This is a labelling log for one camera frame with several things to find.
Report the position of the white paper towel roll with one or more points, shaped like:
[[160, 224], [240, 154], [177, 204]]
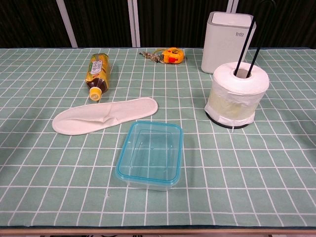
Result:
[[239, 84]]

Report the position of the clear blue plastic container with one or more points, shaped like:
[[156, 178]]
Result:
[[148, 153]]

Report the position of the yellow orange tape measure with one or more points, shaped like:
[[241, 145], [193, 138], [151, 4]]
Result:
[[172, 56]]

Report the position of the yellow label tea bottle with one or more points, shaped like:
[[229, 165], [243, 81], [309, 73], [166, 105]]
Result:
[[98, 71]]

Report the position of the white disposable slipper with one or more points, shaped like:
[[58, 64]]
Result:
[[81, 123]]

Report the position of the white desktop trash bin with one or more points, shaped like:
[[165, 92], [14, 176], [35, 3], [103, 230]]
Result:
[[222, 44]]

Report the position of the green white grid tablecloth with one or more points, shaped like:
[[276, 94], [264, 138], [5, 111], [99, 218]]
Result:
[[247, 172]]

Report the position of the white partition post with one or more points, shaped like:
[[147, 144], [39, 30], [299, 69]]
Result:
[[232, 5], [134, 24], [67, 22]]

